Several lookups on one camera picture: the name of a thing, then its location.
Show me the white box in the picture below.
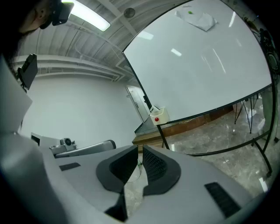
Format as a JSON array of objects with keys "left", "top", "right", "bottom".
[{"left": 149, "top": 106, "right": 170, "bottom": 126}]

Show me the wooden step platform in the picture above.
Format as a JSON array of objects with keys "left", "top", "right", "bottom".
[{"left": 132, "top": 107, "right": 234, "bottom": 151}]

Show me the black head-worn camera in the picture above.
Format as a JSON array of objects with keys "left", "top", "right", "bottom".
[{"left": 40, "top": 0, "right": 75, "bottom": 30}]

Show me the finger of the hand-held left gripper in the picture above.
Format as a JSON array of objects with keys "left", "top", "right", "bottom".
[{"left": 54, "top": 140, "right": 116, "bottom": 158}]

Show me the round ceiling fixture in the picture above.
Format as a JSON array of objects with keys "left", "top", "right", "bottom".
[{"left": 123, "top": 7, "right": 136, "bottom": 18}]

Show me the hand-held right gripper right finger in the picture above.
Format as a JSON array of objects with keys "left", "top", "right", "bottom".
[{"left": 128, "top": 144, "right": 269, "bottom": 224}]

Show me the white paper sheet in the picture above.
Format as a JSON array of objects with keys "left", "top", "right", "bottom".
[{"left": 176, "top": 10, "right": 218, "bottom": 32}]

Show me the white door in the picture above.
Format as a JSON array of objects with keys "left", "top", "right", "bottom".
[{"left": 126, "top": 85, "right": 149, "bottom": 123}]

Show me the person's face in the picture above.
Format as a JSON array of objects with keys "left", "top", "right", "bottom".
[{"left": 19, "top": 0, "right": 54, "bottom": 33}]

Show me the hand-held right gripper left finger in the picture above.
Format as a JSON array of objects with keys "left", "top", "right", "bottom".
[{"left": 45, "top": 144, "right": 139, "bottom": 224}]

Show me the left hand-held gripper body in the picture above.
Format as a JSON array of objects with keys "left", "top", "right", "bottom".
[{"left": 30, "top": 132, "right": 77, "bottom": 158}]

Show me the long ceiling light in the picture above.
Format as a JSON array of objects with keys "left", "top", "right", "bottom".
[{"left": 61, "top": 0, "right": 111, "bottom": 32}]

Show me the black tripod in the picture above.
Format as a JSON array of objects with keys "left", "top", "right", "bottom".
[{"left": 234, "top": 93, "right": 261, "bottom": 134}]

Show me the large whiteboard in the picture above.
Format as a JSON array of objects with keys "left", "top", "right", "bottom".
[{"left": 122, "top": 0, "right": 273, "bottom": 123}]

